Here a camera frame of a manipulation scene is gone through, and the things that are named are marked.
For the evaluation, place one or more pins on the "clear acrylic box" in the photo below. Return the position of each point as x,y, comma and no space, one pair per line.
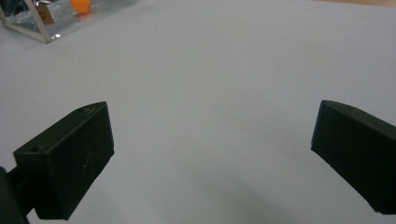
40,31

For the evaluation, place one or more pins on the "orange ping-pong ball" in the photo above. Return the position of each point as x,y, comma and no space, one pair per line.
80,6

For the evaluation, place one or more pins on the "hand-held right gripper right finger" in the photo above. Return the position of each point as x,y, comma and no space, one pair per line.
358,152

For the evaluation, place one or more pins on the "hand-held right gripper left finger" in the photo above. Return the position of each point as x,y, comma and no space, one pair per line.
68,161

